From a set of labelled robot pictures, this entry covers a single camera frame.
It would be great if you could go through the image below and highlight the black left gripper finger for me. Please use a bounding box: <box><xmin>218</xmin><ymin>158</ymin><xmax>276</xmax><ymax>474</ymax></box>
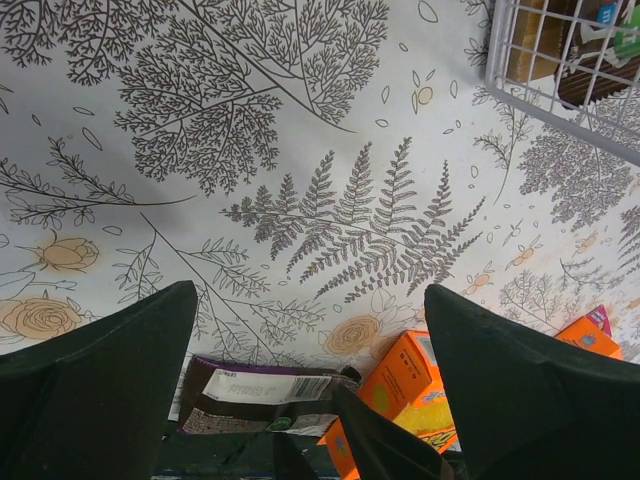
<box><xmin>273</xmin><ymin>433</ymin><xmax>320</xmax><ymax>480</ymax></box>
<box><xmin>333</xmin><ymin>386</ymin><xmax>455</xmax><ymax>480</ymax></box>
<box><xmin>1</xmin><ymin>281</ymin><xmax>197</xmax><ymax>479</ymax></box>
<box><xmin>424</xmin><ymin>285</ymin><xmax>639</xmax><ymax>479</ymax></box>

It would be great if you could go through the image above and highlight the brown chocolate bar wrapper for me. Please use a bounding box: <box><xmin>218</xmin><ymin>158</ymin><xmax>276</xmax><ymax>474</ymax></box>
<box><xmin>177</xmin><ymin>356</ymin><xmax>362</xmax><ymax>437</ymax></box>

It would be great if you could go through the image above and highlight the purple M&M's candy bag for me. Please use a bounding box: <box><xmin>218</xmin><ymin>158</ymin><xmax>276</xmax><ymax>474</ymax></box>
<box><xmin>558</xmin><ymin>1</ymin><xmax>639</xmax><ymax>108</ymax></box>

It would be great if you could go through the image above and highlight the orange Scrub Daddy box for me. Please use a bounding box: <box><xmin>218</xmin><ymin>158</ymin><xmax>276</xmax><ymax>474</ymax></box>
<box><xmin>326</xmin><ymin>317</ymin><xmax>457</xmax><ymax>453</ymax></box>

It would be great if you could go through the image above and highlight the pink Scrub Daddy box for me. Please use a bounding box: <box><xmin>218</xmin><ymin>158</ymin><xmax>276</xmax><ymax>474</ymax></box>
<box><xmin>555</xmin><ymin>305</ymin><xmax>623</xmax><ymax>360</ymax></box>

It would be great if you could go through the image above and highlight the white wire wooden shelf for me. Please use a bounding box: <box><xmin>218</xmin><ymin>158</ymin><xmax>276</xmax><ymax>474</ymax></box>
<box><xmin>485</xmin><ymin>1</ymin><xmax>639</xmax><ymax>165</ymax></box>

